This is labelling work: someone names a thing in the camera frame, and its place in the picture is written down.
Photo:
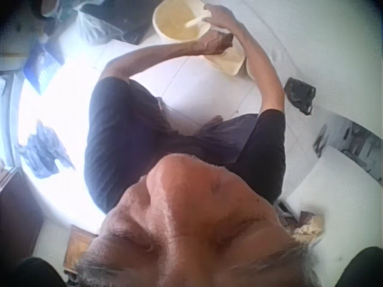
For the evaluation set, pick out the person's right hand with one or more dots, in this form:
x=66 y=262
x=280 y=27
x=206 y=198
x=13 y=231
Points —
x=223 y=18

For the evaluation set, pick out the black plastic bag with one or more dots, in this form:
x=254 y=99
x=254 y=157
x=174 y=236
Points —
x=300 y=95

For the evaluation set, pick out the cream plastic bowl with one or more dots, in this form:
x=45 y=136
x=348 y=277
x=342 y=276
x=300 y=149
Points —
x=176 y=21

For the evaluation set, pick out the clear plastic bag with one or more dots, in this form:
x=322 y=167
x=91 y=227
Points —
x=89 y=27

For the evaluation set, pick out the black crate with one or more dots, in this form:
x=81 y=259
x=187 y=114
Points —
x=122 y=21

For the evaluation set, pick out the brown wooden box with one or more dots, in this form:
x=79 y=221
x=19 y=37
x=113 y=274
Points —
x=78 y=248

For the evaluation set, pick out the white plastic spoon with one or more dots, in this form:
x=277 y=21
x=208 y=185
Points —
x=194 y=22

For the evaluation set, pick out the cream plastic tray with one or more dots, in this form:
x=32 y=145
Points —
x=227 y=61

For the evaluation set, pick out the person's legs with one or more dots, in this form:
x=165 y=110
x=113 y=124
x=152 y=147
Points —
x=224 y=131

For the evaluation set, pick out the dark wooden furniture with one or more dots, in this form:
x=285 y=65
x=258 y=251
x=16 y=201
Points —
x=16 y=215

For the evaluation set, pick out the heap of small clutter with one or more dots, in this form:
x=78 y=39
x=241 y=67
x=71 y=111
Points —
x=302 y=222

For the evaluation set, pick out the grey patterned cloth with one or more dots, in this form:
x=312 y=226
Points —
x=350 y=140

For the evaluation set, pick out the grey crumpled cloth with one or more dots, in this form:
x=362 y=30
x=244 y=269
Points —
x=45 y=152

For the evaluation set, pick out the person's left hand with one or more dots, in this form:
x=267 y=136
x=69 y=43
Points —
x=211 y=45

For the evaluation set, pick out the blue printed packet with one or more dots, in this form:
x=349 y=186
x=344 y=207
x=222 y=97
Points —
x=43 y=67

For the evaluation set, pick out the white cushion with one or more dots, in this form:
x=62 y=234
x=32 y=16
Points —
x=338 y=191

